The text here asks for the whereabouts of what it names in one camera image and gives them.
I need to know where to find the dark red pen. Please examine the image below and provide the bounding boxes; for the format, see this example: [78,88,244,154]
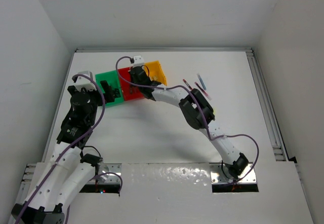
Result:
[194,82,212,100]

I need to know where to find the black handled scissors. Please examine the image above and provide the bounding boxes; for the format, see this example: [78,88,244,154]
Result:
[114,88,120,98]

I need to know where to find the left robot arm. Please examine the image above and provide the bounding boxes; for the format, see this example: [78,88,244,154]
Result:
[11,81,115,223]

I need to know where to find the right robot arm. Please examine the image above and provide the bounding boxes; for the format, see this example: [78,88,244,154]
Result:
[129,66,249,179]

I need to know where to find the green plastic bin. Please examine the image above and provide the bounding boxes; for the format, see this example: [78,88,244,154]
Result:
[95,70,124,107]

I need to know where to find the red plastic bin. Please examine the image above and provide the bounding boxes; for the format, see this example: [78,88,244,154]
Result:
[118,67,144,101]

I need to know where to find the yellow plastic bin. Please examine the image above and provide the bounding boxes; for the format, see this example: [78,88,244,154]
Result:
[143,60,167,85]

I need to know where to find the blue capped pen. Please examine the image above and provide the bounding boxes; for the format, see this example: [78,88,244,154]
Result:
[197,73,206,90]

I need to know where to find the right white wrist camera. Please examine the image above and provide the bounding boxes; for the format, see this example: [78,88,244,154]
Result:
[131,55,145,66]

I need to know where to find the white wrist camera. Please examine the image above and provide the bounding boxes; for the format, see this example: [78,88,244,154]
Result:
[72,71,97,92]
[131,55,145,66]

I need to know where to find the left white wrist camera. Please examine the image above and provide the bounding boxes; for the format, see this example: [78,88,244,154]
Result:
[72,71,97,92]

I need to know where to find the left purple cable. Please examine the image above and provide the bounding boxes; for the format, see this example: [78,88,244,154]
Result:
[14,74,124,224]

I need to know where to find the purple cable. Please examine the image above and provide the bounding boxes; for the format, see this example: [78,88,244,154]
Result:
[14,74,124,224]
[115,56,260,185]

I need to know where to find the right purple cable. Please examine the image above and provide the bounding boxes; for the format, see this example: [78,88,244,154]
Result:
[115,56,260,185]

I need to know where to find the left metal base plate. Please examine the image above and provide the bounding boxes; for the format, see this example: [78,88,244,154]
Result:
[83,163,122,184]

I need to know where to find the metal base plate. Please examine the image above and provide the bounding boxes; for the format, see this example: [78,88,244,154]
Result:
[83,163,122,184]
[209,162,257,185]

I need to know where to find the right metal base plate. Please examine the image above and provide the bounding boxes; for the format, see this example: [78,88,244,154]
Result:
[209,162,257,185]

